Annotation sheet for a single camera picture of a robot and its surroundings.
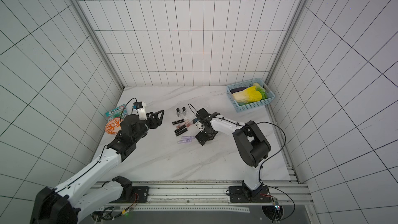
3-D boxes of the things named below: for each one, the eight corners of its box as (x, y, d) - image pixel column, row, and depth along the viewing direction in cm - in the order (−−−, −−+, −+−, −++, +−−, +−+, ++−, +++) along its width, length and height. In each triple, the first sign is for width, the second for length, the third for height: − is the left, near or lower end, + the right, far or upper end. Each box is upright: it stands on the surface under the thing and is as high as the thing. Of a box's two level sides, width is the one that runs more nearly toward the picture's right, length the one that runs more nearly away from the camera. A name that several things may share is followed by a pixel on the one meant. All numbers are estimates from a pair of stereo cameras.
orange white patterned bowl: (106, 135, 96) (102, 131, 92) (112, 121, 102) (108, 117, 98) (118, 135, 96) (114, 131, 92) (123, 121, 102) (120, 117, 98)
